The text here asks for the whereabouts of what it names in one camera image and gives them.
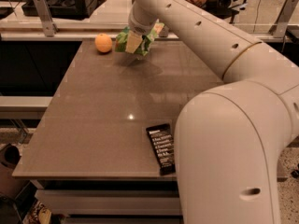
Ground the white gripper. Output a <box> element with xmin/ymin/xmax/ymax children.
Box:
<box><xmin>125</xmin><ymin>3</ymin><xmax>157</xmax><ymax>53</ymax></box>

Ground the green rice chip bag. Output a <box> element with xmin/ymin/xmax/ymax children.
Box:
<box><xmin>115</xmin><ymin>22</ymin><xmax>164</xmax><ymax>56</ymax></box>

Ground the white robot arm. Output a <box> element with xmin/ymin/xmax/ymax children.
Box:
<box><xmin>129</xmin><ymin>0</ymin><xmax>299</xmax><ymax>224</ymax></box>

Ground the orange fruit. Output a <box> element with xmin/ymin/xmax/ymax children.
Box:
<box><xmin>94</xmin><ymin>34</ymin><xmax>112</xmax><ymax>53</ymax></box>

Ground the black tray on counter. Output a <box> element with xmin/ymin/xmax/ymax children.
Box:
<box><xmin>21</xmin><ymin>0</ymin><xmax>107</xmax><ymax>21</ymax></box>

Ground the black snack bar wrapper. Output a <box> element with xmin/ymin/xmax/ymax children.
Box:
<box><xmin>146</xmin><ymin>123</ymin><xmax>176</xmax><ymax>175</ymax></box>

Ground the grey table drawer unit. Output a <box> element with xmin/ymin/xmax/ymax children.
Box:
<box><xmin>36</xmin><ymin>180</ymin><xmax>182</xmax><ymax>218</ymax></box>

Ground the dark bin at left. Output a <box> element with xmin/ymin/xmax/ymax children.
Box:
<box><xmin>0</xmin><ymin>144</ymin><xmax>36</xmax><ymax>224</ymax></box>

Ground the left metal rail bracket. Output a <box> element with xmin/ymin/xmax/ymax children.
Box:
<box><xmin>33</xmin><ymin>0</ymin><xmax>58</xmax><ymax>37</ymax></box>

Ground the right metal rail bracket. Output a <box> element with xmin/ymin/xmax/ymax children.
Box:
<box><xmin>269</xmin><ymin>0</ymin><xmax>299</xmax><ymax>38</ymax></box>

